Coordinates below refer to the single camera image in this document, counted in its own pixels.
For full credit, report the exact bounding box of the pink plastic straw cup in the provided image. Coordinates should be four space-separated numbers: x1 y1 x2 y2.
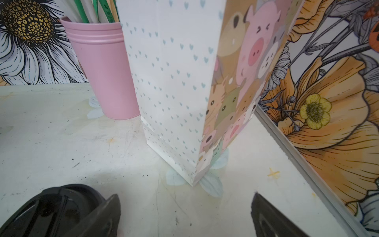
60 17 140 120

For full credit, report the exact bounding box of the black plastic cup lid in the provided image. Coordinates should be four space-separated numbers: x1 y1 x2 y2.
1 184 105 237

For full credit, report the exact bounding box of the aluminium right corner post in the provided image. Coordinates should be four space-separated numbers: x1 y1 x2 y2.
254 107 369 237

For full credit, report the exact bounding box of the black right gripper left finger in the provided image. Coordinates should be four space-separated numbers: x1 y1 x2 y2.
64 194 121 237

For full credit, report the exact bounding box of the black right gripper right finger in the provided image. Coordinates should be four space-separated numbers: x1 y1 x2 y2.
251 192 309 237

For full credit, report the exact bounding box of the cartoon animal paper gift bag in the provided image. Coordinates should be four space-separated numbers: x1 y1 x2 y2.
116 1 304 186

